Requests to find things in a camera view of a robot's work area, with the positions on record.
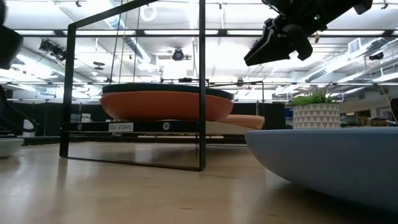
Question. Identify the salmon plate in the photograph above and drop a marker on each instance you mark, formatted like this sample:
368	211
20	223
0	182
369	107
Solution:
245	122

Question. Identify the black partition wall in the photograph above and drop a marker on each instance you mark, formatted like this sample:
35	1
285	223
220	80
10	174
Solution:
273	115

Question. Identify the succulent in white patterned pot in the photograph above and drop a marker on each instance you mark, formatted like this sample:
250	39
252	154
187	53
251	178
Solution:
315	116

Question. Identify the blue plate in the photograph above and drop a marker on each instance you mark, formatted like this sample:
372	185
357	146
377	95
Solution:
335	161

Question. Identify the light teal plate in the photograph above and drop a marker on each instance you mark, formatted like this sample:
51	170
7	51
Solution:
9	147

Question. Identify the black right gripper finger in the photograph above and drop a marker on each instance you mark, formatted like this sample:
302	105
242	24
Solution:
270	46
300	43

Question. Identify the black metal rig frame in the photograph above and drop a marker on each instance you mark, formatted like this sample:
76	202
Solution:
43	141

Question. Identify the orange plate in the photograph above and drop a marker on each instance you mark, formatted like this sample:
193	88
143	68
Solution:
164	107

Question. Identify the wooden shelf black metal frame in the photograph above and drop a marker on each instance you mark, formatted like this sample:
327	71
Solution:
149	127

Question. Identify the dark teal plate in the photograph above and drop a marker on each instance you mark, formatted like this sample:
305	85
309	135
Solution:
149	87

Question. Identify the black overhead camera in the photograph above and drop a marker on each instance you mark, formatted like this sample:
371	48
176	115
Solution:
178	54

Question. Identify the black ceiling spotlight cluster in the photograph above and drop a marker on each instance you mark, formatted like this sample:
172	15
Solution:
53	49

